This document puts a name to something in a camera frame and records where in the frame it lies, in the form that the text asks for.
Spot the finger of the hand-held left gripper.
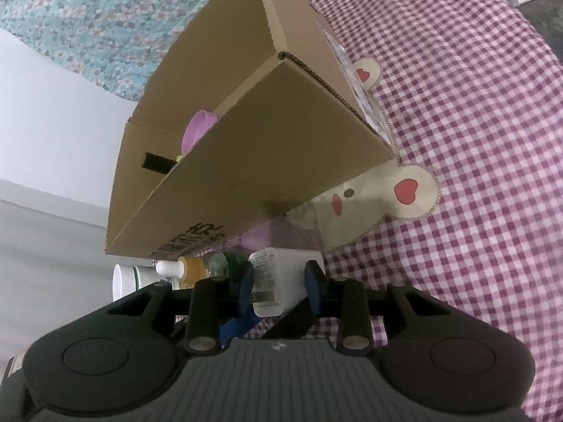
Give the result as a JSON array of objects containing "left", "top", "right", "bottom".
[
  {"left": 219, "top": 312, "right": 255, "bottom": 344},
  {"left": 263, "top": 296, "right": 321, "bottom": 340}
]

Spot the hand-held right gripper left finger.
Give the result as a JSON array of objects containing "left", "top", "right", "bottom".
[{"left": 108, "top": 261, "right": 257, "bottom": 354}]

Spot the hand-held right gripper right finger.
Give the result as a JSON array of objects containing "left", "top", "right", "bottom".
[{"left": 304, "top": 260, "right": 446, "bottom": 354}]

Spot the white charger plug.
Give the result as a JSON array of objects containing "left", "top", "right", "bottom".
[{"left": 247, "top": 247, "right": 327, "bottom": 318}]

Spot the cardboard box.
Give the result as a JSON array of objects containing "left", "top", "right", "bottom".
[{"left": 105, "top": 0, "right": 396, "bottom": 261}]

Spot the green glass dropper bottle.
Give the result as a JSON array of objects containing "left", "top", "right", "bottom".
[{"left": 155, "top": 252, "right": 247, "bottom": 292}]

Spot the white plastic bottle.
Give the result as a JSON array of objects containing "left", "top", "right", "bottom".
[{"left": 112, "top": 264, "right": 160, "bottom": 304}]

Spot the pink round lid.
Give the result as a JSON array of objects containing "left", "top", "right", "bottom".
[{"left": 181, "top": 111, "right": 220, "bottom": 156}]

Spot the pink checked blanket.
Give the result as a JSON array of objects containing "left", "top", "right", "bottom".
[{"left": 238, "top": 0, "right": 563, "bottom": 415}]

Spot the floral blue quilt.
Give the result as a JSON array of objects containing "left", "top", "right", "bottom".
[{"left": 0, "top": 0, "right": 301, "bottom": 103}]

